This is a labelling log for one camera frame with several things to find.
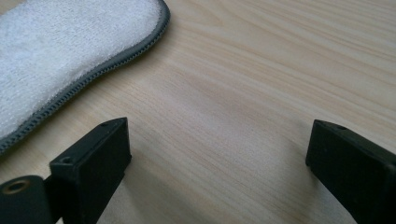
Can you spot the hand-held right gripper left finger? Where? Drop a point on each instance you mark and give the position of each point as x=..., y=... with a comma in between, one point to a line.
x=90, y=171

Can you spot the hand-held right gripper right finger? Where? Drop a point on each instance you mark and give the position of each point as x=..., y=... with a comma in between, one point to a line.
x=351, y=168

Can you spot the white towel with grey trim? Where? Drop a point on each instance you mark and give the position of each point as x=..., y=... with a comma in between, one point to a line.
x=59, y=53

